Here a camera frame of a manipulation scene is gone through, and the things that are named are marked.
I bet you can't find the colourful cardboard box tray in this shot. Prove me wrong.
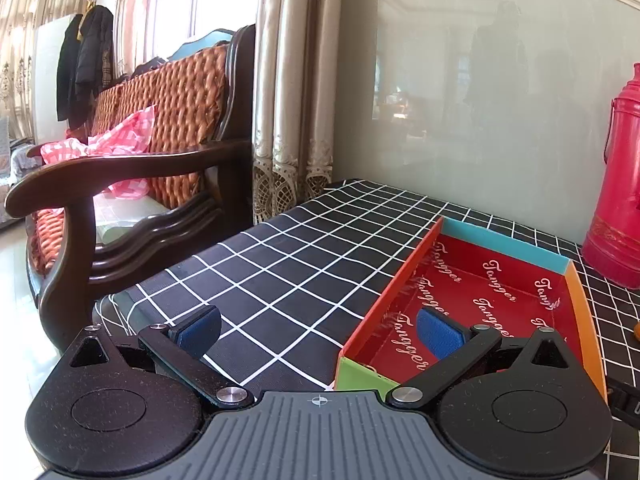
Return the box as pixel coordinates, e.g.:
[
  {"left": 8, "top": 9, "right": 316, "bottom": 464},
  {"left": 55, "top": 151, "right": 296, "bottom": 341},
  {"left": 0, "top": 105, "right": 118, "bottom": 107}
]
[{"left": 335, "top": 218, "right": 605, "bottom": 393}]

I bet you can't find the white cushion on chair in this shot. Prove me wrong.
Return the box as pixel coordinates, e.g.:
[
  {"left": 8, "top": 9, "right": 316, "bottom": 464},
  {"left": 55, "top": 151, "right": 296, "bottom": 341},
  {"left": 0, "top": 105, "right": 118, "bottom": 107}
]
[{"left": 93, "top": 193, "right": 168, "bottom": 245}]

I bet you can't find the red thermos flask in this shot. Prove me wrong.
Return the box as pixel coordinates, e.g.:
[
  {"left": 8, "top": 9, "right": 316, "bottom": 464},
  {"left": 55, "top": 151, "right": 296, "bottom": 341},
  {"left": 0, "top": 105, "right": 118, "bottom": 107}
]
[{"left": 582, "top": 64, "right": 640, "bottom": 289}]

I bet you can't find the black coat hanging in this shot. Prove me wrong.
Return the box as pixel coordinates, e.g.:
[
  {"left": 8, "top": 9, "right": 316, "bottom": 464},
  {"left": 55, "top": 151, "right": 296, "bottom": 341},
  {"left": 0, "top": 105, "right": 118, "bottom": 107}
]
[{"left": 56, "top": 6, "right": 114, "bottom": 130}]

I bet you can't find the beige curtain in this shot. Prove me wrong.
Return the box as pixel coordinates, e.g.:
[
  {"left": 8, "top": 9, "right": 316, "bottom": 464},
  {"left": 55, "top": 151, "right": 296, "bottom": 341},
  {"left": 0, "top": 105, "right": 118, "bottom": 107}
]
[{"left": 252, "top": 0, "right": 342, "bottom": 223}]

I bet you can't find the black white checked tablecloth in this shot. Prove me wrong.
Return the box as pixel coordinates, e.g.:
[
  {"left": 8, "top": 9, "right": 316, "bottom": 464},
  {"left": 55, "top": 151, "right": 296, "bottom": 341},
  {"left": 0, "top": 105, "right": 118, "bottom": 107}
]
[{"left": 92, "top": 178, "right": 640, "bottom": 480}]

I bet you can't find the dark wooden armchair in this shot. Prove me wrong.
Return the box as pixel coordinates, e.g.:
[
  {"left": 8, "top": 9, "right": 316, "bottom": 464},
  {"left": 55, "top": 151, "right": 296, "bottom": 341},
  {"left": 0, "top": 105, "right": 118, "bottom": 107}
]
[{"left": 6, "top": 25, "right": 256, "bottom": 351}]

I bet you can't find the pink checked cloth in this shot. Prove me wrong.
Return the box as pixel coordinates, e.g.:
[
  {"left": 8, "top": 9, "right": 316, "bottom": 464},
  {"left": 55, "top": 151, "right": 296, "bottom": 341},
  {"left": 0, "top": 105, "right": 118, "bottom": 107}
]
[{"left": 39, "top": 104, "right": 158, "bottom": 201}]

